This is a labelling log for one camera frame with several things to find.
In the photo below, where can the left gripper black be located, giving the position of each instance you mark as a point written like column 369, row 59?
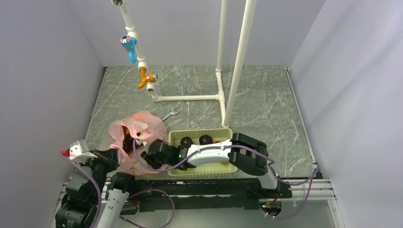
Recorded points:
column 109, row 156

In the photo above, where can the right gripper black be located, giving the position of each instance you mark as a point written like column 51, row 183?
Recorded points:
column 149, row 160

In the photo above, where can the pink plastic bag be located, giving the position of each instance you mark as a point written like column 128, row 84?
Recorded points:
column 145, row 128

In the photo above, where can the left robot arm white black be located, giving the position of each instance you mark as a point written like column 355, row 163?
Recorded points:
column 81, row 204

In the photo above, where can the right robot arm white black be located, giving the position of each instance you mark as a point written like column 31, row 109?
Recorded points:
column 244, row 152

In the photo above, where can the dark red fake grapes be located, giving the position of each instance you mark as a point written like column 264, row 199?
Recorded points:
column 128, row 144

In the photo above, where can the dark purple fake fruit left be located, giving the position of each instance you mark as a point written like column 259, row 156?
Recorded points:
column 186, row 141

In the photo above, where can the dark purple fake fruit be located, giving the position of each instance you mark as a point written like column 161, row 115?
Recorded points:
column 186, row 141
column 205, row 140

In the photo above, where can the dark purple fake fruit right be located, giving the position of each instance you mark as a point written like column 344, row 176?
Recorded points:
column 205, row 140

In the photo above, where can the silver open-end wrench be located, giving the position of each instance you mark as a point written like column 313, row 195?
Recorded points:
column 173, row 111

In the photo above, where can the pale green plastic basket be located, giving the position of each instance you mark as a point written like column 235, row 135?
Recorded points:
column 211, row 160

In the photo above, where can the orange tap valve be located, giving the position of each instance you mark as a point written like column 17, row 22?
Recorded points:
column 146, row 78

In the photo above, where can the blue tap valve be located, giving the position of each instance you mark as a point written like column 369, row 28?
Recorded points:
column 129, row 43

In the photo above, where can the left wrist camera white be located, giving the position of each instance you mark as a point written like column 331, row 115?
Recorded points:
column 78, row 152

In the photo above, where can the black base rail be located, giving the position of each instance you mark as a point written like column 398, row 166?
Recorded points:
column 204, row 194

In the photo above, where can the white PVC pipe frame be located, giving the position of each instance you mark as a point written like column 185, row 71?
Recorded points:
column 196, row 10

